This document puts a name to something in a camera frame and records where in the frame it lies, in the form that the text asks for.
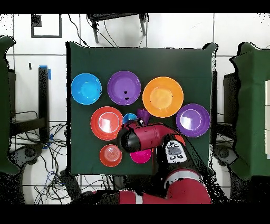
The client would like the blue cup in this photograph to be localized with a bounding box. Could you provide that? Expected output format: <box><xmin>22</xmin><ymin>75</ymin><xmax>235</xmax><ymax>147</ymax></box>
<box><xmin>122</xmin><ymin>113</ymin><xmax>138</xmax><ymax>125</ymax></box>

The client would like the purple cup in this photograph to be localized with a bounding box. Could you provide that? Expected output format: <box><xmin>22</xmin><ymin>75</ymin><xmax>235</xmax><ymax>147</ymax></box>
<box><xmin>136</xmin><ymin>108</ymin><xmax>151</xmax><ymax>124</ymax></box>

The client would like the red bowl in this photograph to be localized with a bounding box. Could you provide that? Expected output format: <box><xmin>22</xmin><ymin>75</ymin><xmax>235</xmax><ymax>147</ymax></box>
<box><xmin>90</xmin><ymin>106</ymin><xmax>124</xmax><ymax>142</ymax></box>
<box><xmin>175</xmin><ymin>134</ymin><xmax>186</xmax><ymax>147</ymax></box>

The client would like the pink bowl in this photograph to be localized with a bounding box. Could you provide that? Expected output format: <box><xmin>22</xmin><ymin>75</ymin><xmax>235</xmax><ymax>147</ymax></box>
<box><xmin>129</xmin><ymin>148</ymin><xmax>152</xmax><ymax>164</ymax></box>

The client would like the white box stack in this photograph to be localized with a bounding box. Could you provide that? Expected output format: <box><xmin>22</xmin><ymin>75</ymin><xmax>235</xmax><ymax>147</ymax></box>
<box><xmin>264</xmin><ymin>80</ymin><xmax>270</xmax><ymax>159</ymax></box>

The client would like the large orange bowl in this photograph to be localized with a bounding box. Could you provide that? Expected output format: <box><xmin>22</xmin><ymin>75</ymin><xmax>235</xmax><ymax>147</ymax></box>
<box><xmin>142</xmin><ymin>76</ymin><xmax>185</xmax><ymax>118</ymax></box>

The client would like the purple bowl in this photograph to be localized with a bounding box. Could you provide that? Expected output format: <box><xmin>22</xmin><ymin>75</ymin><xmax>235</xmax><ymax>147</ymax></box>
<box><xmin>176</xmin><ymin>103</ymin><xmax>211</xmax><ymax>138</ymax></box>
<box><xmin>107</xmin><ymin>70</ymin><xmax>142</xmax><ymax>106</ymax></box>

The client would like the small orange bowl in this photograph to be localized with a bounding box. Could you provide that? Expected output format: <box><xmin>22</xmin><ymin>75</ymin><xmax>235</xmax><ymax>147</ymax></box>
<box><xmin>99</xmin><ymin>144</ymin><xmax>123</xmax><ymax>168</ymax></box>

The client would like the dark green table cloth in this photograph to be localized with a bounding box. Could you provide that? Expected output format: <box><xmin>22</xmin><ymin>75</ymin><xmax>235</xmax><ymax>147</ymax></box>
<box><xmin>65</xmin><ymin>41</ymin><xmax>218</xmax><ymax>176</ymax></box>

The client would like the blue bowl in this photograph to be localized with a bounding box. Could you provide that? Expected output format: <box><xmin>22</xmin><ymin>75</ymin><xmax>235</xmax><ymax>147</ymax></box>
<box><xmin>71</xmin><ymin>73</ymin><xmax>103</xmax><ymax>106</ymax></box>

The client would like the blue tape strip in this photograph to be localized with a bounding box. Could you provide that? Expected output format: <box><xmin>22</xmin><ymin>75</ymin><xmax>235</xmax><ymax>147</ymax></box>
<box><xmin>39</xmin><ymin>64</ymin><xmax>52</xmax><ymax>81</ymax></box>

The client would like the black power strip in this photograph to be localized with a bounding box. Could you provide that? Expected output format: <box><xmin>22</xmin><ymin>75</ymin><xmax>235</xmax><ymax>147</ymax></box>
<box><xmin>59</xmin><ymin>170</ymin><xmax>82</xmax><ymax>200</ymax></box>

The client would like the black chair base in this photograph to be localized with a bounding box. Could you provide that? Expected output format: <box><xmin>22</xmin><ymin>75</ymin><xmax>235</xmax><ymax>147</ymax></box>
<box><xmin>213</xmin><ymin>144</ymin><xmax>239</xmax><ymax>167</ymax></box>
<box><xmin>8</xmin><ymin>143</ymin><xmax>44</xmax><ymax>167</ymax></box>

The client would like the green cloth side table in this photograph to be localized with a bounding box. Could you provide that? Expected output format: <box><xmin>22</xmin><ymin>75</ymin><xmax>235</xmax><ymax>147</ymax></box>
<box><xmin>0</xmin><ymin>35</ymin><xmax>20</xmax><ymax>176</ymax></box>
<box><xmin>229</xmin><ymin>41</ymin><xmax>270</xmax><ymax>180</ymax></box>

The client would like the black table frame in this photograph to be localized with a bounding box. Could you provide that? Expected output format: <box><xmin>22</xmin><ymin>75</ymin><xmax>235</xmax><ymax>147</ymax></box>
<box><xmin>210</xmin><ymin>70</ymin><xmax>239</xmax><ymax>144</ymax></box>
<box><xmin>9</xmin><ymin>66</ymin><xmax>50</xmax><ymax>143</ymax></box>

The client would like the floor cable tangle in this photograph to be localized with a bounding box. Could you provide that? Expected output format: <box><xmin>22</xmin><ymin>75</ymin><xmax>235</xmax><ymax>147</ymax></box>
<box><xmin>12</xmin><ymin>122</ymin><xmax>114</xmax><ymax>204</ymax></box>

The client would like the black floor frame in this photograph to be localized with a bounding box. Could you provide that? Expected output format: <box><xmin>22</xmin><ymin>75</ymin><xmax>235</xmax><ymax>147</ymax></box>
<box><xmin>31</xmin><ymin>14</ymin><xmax>62</xmax><ymax>39</ymax></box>

